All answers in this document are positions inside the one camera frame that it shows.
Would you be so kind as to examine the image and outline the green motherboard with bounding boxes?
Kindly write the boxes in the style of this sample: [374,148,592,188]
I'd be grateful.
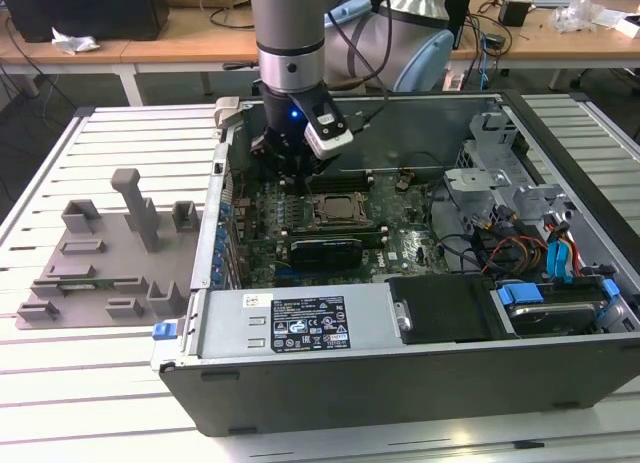
[230,170,454,290]

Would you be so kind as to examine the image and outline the crumpled white paper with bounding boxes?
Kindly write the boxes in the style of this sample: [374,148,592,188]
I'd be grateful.
[51,26,101,57]

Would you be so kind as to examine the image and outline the CPU socket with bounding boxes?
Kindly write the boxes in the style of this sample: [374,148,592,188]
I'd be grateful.
[310,191,374,230]

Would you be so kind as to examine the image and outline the silver metal drive cage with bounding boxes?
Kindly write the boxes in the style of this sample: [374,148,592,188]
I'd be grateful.
[442,110,576,234]

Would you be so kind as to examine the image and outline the wooden desk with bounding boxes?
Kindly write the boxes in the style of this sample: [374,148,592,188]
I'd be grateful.
[0,2,311,107]
[442,0,640,92]

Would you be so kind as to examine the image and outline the silver CPU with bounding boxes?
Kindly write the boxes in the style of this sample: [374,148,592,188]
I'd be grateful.
[327,200,360,220]

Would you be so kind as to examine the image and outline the small white box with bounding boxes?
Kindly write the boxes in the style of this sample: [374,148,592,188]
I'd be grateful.
[614,15,640,39]

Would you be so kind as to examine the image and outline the clear plastic bags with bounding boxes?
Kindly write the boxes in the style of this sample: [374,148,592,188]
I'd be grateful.
[552,0,601,34]

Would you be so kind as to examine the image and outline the black plastic shroud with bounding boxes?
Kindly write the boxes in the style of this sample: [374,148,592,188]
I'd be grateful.
[387,274,496,345]

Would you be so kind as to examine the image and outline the white plastic stand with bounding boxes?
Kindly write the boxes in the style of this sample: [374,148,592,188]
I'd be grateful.
[442,65,467,92]

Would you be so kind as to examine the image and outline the black and grey PC case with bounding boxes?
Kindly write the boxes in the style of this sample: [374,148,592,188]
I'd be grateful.
[149,88,640,438]

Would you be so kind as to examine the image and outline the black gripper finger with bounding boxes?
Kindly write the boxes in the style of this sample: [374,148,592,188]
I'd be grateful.
[251,130,311,195]
[292,142,326,194]

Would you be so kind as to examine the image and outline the black graphics card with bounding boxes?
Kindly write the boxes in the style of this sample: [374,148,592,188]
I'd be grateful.
[244,235,365,272]

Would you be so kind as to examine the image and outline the blue flat data cable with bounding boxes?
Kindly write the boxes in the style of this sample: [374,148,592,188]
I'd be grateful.
[544,237,576,284]

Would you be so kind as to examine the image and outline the hard disk in blue carrier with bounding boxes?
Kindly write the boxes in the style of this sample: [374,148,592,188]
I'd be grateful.
[494,280,621,339]

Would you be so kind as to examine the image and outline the small black box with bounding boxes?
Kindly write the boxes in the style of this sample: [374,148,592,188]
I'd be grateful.
[498,0,530,28]

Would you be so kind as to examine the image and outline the grey plastic parts rack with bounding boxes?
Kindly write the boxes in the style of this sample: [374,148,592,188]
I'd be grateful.
[14,168,206,330]

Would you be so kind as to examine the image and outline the metal socket cover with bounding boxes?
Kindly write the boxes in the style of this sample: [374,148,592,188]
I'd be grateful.
[313,192,371,228]

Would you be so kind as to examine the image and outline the grey case handle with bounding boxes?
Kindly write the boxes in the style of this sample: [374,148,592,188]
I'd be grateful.
[213,96,241,129]

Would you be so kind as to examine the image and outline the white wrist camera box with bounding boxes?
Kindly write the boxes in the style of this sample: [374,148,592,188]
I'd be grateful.
[302,110,354,159]

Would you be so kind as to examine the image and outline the grey power supply unit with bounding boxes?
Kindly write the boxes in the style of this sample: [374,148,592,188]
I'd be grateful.
[192,281,401,359]

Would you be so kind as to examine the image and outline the black desktop box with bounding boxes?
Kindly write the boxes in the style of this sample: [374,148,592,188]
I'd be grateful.
[449,0,472,50]

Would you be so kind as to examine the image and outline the multicolour power wire harness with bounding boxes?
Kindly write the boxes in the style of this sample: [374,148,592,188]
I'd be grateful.
[477,217,581,279]

